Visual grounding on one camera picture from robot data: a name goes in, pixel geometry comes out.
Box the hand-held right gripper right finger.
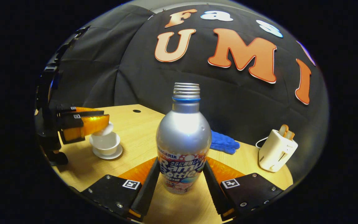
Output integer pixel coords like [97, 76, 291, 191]
[202, 157, 283, 221]

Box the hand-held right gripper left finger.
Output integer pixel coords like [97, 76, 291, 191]
[81, 157, 161, 222]

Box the white teacup lid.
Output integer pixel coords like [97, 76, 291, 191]
[94, 122, 114, 136]

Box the white teacup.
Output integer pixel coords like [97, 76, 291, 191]
[89, 132, 121, 156]

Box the silver water bottle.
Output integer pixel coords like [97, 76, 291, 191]
[156, 82, 212, 194]

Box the white saucer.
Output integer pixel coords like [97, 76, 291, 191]
[92, 145, 123, 160]

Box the blue towel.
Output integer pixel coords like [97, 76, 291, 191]
[210, 130, 241, 155]

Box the white toaster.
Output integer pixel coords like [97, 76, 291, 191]
[258, 129, 298, 172]

